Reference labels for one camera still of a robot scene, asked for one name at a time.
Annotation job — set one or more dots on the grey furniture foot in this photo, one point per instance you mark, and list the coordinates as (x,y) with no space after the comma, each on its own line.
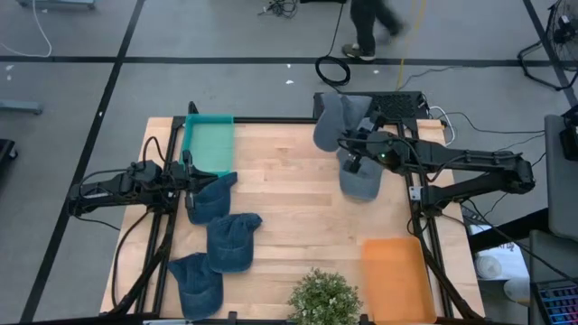
(58,3)
(20,107)

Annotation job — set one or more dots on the black floor fan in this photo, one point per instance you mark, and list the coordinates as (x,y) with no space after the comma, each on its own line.
(560,36)

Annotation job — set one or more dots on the orange plastic bin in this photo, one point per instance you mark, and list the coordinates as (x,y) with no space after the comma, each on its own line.
(395,280)

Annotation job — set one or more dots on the rainbow backlit keyboard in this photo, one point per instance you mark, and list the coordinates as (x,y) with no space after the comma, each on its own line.
(560,302)

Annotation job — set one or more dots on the white roll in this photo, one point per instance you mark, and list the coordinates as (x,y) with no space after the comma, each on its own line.
(517,289)
(487,267)

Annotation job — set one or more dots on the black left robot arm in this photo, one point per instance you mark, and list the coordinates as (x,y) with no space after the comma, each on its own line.
(113,187)

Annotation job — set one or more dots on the grey chair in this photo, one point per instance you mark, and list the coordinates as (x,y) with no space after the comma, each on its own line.
(562,180)

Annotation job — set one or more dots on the black device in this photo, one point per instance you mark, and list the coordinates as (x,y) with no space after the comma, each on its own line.
(570,135)

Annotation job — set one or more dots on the person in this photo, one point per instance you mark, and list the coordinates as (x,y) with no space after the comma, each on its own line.
(363,27)

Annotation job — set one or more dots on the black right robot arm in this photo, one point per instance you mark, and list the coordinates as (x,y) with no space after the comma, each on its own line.
(474,160)

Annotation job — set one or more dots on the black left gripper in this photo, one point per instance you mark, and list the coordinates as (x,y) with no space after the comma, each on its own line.
(185,178)

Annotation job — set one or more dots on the blue denim baseball cap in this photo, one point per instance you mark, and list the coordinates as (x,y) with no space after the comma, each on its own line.
(210,203)
(230,246)
(198,289)

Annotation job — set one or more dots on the artificial green potted plant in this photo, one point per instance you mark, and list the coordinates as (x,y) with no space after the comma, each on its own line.
(325,298)

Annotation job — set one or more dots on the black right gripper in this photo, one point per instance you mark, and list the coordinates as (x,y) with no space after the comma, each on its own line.
(384,149)

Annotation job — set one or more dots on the black floor object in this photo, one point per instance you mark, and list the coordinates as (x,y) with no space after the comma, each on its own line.
(6,149)

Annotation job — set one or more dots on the black computer case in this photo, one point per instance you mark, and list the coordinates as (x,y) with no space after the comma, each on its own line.
(397,106)

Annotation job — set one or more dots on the teal plastic bin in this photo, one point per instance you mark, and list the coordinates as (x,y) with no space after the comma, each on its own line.
(210,144)

